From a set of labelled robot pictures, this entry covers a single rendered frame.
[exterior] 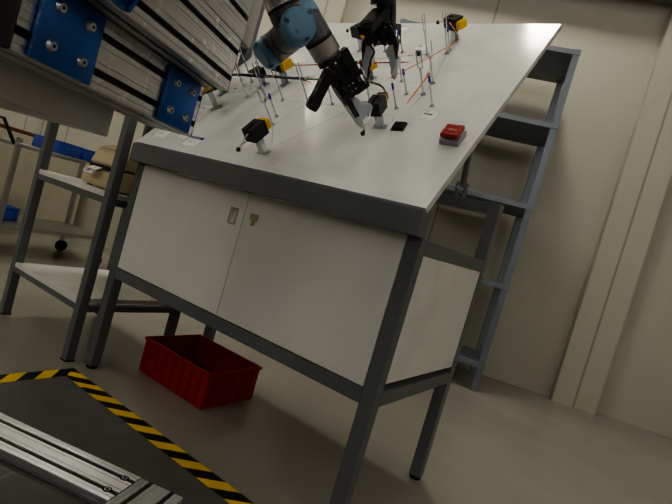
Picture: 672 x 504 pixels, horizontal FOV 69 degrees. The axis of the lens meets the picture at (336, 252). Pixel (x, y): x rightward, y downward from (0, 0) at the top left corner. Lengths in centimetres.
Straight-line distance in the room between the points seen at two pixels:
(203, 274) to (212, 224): 16
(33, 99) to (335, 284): 82
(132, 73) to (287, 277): 79
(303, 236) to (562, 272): 289
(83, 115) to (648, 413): 404
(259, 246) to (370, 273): 39
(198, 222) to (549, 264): 292
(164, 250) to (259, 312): 48
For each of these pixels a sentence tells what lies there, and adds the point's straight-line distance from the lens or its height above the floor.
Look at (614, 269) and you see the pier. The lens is 400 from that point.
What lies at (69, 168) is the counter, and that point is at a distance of 493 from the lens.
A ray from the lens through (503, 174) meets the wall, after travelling 401.
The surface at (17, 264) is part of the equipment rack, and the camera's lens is 252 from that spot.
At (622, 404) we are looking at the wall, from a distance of 423.
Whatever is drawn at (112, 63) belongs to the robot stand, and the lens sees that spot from 74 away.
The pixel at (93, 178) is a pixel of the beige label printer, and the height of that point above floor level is 69.
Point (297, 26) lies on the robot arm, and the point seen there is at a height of 115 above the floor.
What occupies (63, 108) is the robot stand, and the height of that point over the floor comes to 82.
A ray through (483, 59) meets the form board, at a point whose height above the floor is 144.
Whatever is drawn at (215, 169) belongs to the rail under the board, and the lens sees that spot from 160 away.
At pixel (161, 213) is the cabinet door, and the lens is 182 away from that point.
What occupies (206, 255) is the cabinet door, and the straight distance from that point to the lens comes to 162.
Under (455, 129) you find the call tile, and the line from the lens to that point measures 137.
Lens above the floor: 76
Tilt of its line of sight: 3 degrees down
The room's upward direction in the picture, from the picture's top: 16 degrees clockwise
